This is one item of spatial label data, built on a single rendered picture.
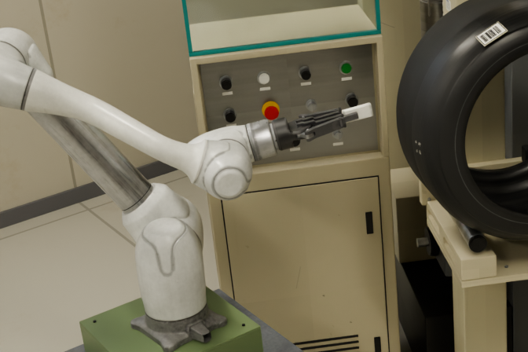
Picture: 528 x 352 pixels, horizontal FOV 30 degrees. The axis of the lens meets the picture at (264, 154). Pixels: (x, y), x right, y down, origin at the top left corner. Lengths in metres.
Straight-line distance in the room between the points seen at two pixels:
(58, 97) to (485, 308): 1.41
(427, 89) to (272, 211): 0.88
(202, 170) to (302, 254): 0.96
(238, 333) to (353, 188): 0.73
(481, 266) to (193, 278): 0.70
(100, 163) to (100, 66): 2.59
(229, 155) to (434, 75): 0.49
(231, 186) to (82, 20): 2.95
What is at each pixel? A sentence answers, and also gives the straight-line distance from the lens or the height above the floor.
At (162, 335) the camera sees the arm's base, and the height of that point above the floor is 0.78.
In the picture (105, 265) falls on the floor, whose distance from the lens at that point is 4.49.
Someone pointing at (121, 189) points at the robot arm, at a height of 1.07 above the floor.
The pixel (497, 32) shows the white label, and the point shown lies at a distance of 2.21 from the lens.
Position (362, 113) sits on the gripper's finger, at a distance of 2.32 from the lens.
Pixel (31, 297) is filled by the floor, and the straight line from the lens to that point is 4.36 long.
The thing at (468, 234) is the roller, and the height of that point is 0.92.
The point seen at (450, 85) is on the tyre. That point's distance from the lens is 2.21.
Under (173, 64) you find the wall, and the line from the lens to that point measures 5.22.
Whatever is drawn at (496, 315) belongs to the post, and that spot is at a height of 0.46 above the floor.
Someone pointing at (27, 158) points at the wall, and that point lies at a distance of 5.01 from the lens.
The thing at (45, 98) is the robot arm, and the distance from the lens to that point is 2.27.
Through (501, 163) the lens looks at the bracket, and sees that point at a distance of 2.75.
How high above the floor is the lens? 2.04
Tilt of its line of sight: 22 degrees down
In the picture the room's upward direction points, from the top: 6 degrees counter-clockwise
